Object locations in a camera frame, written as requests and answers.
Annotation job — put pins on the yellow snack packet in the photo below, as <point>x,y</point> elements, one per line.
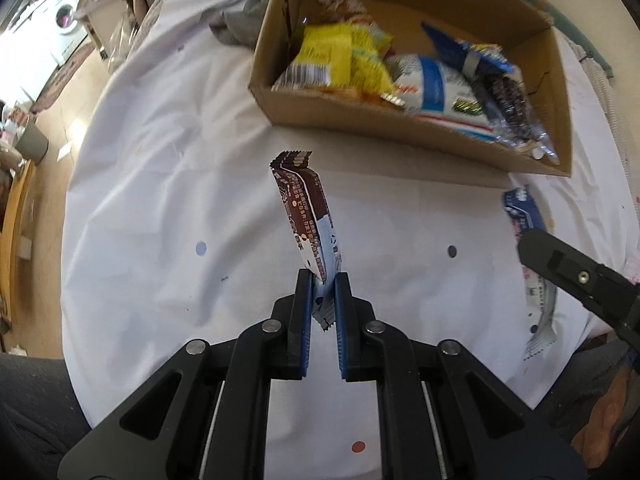
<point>330,55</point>

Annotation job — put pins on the teal bed edge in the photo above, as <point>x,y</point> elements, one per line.
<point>565,15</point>

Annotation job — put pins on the white blue snack packet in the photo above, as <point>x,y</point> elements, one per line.
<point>435,85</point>

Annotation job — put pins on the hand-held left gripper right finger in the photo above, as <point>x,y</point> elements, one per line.
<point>342,325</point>

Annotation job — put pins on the wooden table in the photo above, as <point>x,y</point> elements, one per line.
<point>15,220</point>

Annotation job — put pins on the blue white snack bar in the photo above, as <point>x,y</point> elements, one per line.
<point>522,210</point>

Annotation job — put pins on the person's right leg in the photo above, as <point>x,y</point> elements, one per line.
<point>610,410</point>

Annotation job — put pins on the brown cardboard box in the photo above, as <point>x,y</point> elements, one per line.
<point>350,125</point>

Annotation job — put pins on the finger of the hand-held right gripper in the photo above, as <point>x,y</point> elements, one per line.
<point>565,270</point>

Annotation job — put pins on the grey fleece cloth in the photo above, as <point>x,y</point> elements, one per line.
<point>240,25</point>

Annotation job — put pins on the brown chocolate bar packet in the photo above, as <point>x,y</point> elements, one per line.
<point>305,210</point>

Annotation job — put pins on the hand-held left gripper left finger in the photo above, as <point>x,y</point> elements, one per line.
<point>302,320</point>

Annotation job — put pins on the white washing machine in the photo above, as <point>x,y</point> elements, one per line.
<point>60,25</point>

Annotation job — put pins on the grey waste bin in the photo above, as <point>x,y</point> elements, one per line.
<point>32,142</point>

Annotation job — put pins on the blue cookie packet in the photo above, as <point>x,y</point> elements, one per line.
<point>455,50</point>

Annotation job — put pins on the person's left leg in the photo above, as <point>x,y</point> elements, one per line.
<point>35,410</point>

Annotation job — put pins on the person's leg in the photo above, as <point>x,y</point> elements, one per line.
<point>35,410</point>
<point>610,410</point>

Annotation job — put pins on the brown patterned snack packet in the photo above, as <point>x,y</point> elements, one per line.
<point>345,7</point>

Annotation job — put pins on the white printed bedsheet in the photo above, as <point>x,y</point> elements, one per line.
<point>150,210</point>

